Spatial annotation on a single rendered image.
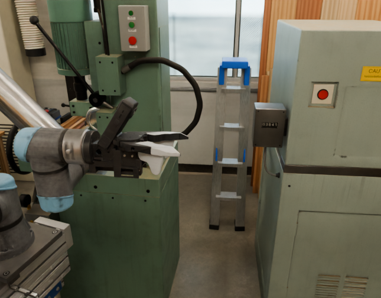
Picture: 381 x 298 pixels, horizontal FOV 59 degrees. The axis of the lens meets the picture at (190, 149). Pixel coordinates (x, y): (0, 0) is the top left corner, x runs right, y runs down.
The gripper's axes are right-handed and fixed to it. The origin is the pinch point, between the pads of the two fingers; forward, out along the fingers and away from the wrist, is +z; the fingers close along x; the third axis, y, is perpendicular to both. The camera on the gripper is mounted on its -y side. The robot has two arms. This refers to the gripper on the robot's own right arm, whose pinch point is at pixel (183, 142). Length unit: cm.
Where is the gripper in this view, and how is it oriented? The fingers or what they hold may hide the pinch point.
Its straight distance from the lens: 69.4
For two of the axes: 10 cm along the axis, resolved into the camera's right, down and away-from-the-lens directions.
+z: 9.9, 0.5, -1.0
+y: -0.2, 9.6, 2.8
